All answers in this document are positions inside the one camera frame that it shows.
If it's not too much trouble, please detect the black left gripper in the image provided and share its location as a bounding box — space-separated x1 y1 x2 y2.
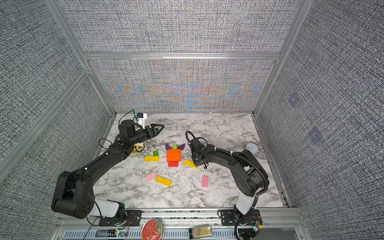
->
129 124 164 146

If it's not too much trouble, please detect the orange block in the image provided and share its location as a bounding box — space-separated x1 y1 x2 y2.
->
167 157 181 162
168 149 181 155
167 153 181 159

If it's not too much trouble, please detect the red block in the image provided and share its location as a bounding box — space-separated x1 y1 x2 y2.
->
168 162 179 168

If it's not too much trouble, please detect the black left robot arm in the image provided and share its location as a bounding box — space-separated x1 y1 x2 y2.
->
51 120 165 219

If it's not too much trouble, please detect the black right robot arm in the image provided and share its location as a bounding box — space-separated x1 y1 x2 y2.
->
188 138 270 223

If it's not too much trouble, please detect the yellow block centre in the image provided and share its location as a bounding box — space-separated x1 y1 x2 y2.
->
184 160 198 169

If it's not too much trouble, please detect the yellow block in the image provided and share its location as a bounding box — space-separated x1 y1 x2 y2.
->
156 176 172 187
145 156 160 162
184 160 198 169

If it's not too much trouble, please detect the pink block right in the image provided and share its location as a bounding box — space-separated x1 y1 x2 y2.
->
202 176 209 188

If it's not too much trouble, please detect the pink block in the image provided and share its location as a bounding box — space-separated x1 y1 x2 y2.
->
202 176 209 188
145 172 157 182

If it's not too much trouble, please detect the yellow block left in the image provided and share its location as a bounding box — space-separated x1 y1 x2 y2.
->
145 156 160 162

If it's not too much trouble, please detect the yellow block near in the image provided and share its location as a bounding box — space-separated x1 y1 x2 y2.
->
156 176 172 187

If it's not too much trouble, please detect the pink block left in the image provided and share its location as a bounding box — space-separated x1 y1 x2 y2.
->
145 172 157 182

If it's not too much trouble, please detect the white lidded cup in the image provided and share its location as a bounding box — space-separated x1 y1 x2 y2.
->
246 143 260 154

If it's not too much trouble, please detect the gold metal box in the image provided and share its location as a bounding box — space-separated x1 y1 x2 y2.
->
189 225 213 240

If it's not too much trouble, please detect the red round tin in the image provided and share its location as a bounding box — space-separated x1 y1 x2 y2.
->
141 219 164 240

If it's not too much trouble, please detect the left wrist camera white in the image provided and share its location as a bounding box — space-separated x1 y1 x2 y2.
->
135 113 148 129

